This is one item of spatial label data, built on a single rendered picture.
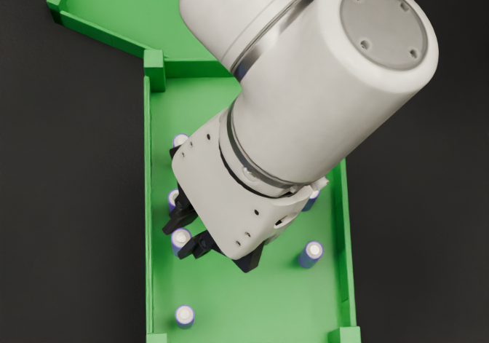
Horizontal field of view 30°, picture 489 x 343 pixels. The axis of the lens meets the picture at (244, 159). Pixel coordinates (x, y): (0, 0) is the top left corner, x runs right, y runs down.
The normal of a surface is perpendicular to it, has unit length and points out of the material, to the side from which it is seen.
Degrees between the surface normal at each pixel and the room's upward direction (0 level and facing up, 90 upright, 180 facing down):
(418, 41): 29
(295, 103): 66
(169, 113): 0
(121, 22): 0
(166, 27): 0
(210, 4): 47
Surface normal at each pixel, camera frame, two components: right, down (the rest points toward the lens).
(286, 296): 0.05, -0.25
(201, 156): -0.80, 0.26
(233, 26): -0.37, 0.31
